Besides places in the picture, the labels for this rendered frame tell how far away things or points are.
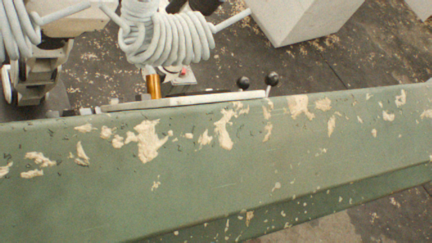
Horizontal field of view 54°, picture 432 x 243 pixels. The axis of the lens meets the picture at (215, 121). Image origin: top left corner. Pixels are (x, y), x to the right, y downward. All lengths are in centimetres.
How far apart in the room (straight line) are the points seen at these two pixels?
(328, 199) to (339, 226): 236
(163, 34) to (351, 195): 48
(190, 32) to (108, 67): 246
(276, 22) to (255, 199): 335
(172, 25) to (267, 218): 34
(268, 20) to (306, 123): 336
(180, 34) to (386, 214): 309
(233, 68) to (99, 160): 308
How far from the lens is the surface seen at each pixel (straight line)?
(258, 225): 67
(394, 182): 90
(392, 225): 348
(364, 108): 49
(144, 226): 34
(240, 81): 114
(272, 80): 104
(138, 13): 48
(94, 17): 137
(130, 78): 293
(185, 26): 50
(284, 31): 366
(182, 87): 178
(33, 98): 228
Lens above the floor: 221
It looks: 48 degrees down
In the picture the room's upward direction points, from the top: 37 degrees clockwise
